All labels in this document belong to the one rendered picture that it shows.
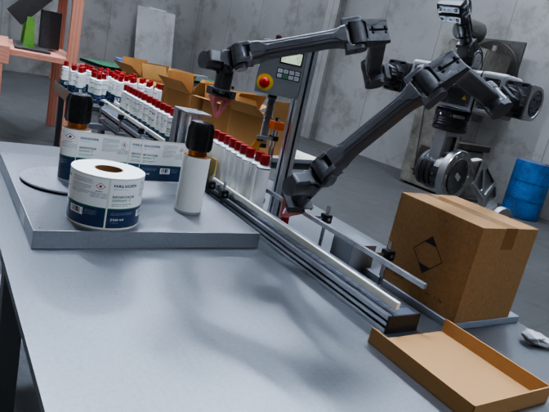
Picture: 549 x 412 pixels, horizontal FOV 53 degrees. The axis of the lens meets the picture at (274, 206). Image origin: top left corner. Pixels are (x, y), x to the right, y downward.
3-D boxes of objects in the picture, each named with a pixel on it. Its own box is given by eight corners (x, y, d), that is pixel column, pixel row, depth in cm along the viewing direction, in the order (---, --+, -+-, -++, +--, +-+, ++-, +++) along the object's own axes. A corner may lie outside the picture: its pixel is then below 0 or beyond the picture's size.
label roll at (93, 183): (149, 217, 165) (156, 172, 161) (118, 235, 146) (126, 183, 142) (88, 201, 168) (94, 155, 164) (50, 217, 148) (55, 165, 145)
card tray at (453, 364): (367, 342, 128) (372, 326, 127) (441, 332, 142) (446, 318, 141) (468, 424, 104) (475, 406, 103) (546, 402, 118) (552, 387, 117)
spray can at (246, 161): (230, 199, 205) (241, 146, 200) (238, 198, 210) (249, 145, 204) (242, 203, 203) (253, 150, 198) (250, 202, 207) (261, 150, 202)
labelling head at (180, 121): (162, 166, 232) (172, 106, 226) (191, 168, 240) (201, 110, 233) (175, 175, 221) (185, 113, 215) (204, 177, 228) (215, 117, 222)
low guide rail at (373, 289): (212, 181, 219) (212, 176, 218) (214, 182, 219) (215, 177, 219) (395, 310, 133) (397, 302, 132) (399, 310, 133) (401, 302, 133)
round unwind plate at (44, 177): (13, 166, 187) (14, 163, 186) (104, 172, 204) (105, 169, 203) (26, 194, 162) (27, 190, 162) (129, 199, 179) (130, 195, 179)
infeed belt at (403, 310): (161, 158, 266) (162, 150, 265) (176, 160, 271) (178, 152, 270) (390, 330, 134) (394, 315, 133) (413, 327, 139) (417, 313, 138)
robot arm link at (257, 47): (366, 52, 177) (359, 21, 179) (368, 45, 172) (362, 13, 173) (235, 75, 179) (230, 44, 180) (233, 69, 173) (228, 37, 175)
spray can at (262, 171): (244, 208, 198) (256, 153, 193) (254, 207, 202) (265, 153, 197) (254, 212, 195) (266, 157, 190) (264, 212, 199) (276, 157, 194)
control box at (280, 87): (256, 90, 210) (265, 39, 205) (299, 99, 209) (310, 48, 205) (253, 91, 200) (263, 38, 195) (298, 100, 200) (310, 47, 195)
